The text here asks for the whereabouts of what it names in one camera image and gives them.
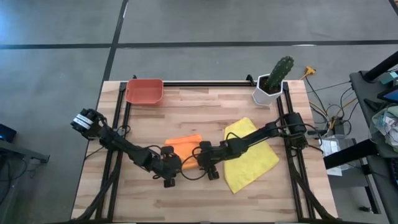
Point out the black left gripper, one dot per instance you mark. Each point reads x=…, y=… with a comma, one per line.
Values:
x=171, y=165

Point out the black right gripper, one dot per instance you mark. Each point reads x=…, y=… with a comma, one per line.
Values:
x=206, y=155

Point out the orange microfiber towel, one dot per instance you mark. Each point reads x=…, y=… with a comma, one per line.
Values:
x=180, y=146

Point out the yellow microfiber towel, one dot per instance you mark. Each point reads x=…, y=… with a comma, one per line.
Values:
x=252, y=168

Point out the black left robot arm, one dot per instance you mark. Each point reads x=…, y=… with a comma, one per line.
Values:
x=124, y=143

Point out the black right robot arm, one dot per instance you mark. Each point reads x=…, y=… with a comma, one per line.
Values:
x=248, y=140

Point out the orange plastic basket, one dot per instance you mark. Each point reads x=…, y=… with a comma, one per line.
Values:
x=144, y=91

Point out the clear bag of towels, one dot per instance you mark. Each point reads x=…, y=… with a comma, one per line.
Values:
x=385, y=124

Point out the white faceted plant pot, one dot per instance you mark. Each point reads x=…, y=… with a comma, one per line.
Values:
x=264, y=98

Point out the green cactus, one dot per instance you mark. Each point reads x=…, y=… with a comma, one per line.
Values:
x=280, y=71

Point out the clear plastic storage box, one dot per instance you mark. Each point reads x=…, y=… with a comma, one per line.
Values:
x=334, y=146

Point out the black power strip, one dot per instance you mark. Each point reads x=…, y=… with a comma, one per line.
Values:
x=337, y=126

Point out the grey metal stand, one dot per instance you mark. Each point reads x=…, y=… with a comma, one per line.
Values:
x=18, y=152

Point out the black side table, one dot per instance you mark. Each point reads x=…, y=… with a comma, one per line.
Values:
x=362, y=93

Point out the black device with blue light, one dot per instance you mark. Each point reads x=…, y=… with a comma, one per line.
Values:
x=6, y=133

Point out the blue-screen monitor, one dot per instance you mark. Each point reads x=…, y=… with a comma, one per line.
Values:
x=390, y=95

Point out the black aluminium table frame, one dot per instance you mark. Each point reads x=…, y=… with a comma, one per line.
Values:
x=205, y=83

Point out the black monitor stand post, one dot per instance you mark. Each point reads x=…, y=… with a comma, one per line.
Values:
x=381, y=67

